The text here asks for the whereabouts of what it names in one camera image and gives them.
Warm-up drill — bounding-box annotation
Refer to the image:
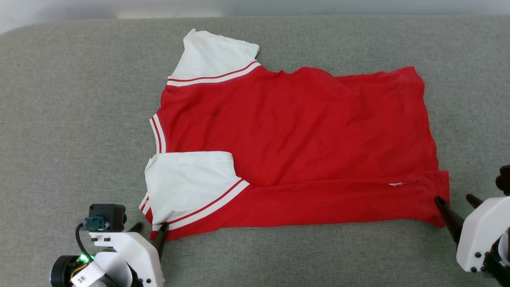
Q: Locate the white paper cable label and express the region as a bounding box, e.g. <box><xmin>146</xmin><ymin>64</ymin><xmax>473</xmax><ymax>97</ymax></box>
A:
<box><xmin>71</xmin><ymin>261</ymin><xmax>105</xmax><ymax>287</ymax></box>

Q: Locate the red and white basketball jersey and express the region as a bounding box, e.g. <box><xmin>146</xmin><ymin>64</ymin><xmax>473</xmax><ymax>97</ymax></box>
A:
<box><xmin>139</xmin><ymin>29</ymin><xmax>451</xmax><ymax>242</ymax></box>

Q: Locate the grey fabric sofa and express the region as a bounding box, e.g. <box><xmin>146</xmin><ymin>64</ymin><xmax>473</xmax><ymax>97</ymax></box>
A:
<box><xmin>0</xmin><ymin>15</ymin><xmax>510</xmax><ymax>287</ymax></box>

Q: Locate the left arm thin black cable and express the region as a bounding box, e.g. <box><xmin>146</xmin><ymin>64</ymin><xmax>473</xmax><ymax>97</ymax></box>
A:
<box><xmin>75</xmin><ymin>223</ymin><xmax>96</xmax><ymax>260</ymax></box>

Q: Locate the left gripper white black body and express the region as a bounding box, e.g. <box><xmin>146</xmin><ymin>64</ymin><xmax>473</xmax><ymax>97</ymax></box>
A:
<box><xmin>50</xmin><ymin>232</ymin><xmax>165</xmax><ymax>287</ymax></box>

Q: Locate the left teal cable connector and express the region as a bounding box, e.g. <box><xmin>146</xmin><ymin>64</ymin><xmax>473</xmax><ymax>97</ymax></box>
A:
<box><xmin>85</xmin><ymin>216</ymin><xmax>107</xmax><ymax>232</ymax></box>

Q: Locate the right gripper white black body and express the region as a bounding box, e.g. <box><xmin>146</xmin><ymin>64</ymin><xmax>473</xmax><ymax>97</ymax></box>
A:
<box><xmin>456</xmin><ymin>197</ymin><xmax>510</xmax><ymax>285</ymax></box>

